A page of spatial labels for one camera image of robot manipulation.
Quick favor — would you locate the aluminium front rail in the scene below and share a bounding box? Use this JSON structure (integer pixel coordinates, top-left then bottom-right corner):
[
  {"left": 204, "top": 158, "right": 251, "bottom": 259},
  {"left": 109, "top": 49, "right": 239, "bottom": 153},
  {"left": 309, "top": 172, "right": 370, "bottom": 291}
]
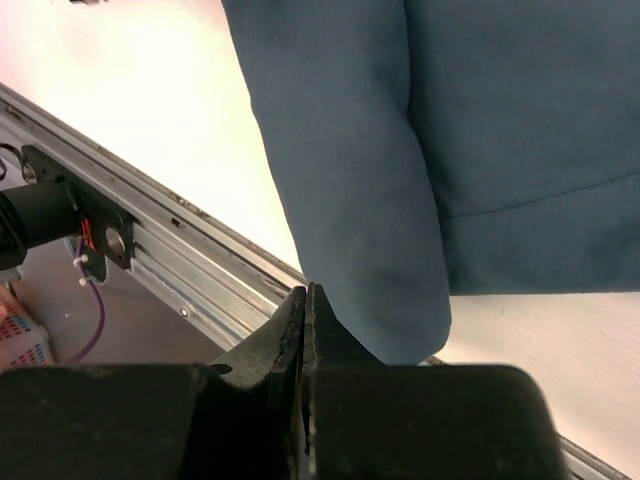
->
[{"left": 1, "top": 88, "right": 639, "bottom": 479}]

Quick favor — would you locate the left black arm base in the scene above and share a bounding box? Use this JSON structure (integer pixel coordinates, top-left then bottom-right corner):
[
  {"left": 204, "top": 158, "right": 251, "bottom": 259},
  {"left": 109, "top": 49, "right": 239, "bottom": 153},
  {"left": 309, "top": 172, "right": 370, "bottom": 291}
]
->
[{"left": 22, "top": 145, "right": 134, "bottom": 269}]

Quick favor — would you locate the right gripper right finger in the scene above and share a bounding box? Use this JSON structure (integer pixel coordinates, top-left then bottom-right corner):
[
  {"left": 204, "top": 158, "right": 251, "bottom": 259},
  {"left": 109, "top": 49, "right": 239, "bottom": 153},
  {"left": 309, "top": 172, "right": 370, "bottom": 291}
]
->
[{"left": 303, "top": 283, "right": 385, "bottom": 479}]

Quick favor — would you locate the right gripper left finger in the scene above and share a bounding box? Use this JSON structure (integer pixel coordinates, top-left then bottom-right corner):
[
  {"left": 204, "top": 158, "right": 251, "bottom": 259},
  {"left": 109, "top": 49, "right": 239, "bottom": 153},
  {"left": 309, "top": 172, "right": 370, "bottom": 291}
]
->
[{"left": 214, "top": 287, "right": 306, "bottom": 479}]

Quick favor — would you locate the pink plastic crate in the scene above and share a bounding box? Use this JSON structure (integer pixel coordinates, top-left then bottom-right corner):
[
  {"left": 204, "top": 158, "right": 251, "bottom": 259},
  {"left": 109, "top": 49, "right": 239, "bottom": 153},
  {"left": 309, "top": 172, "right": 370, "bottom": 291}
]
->
[{"left": 1, "top": 286, "right": 54, "bottom": 371}]

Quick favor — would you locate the dark blue-grey t shirt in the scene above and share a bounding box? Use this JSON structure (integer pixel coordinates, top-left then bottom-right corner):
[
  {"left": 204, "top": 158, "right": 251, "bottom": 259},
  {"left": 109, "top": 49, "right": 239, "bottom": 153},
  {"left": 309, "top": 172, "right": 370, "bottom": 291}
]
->
[{"left": 223, "top": 1, "right": 639, "bottom": 365}]

